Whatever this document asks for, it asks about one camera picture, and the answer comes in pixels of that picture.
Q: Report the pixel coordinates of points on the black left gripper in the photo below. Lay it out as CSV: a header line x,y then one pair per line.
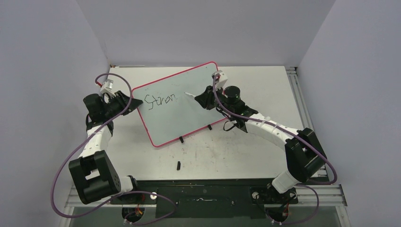
x,y
121,99

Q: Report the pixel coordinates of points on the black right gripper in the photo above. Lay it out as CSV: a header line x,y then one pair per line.
x,y
205,100

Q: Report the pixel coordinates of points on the pink framed whiteboard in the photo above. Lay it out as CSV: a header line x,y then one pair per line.
x,y
168,113

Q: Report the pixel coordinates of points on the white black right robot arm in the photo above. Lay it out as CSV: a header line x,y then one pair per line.
x,y
304,154

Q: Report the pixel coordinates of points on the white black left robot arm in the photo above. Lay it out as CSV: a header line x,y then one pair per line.
x,y
92,172

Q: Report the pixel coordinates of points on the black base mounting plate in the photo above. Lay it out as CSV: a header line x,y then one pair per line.
x,y
221,198

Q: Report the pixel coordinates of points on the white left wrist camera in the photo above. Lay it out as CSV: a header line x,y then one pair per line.
x,y
106,87

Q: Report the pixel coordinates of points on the aluminium rail right side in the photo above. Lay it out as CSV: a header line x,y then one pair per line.
x,y
298,96

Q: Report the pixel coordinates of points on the aluminium rail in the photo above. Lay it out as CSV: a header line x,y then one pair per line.
x,y
329,195
298,96

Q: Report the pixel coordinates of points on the aluminium front rail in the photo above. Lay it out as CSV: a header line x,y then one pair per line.
x,y
329,195

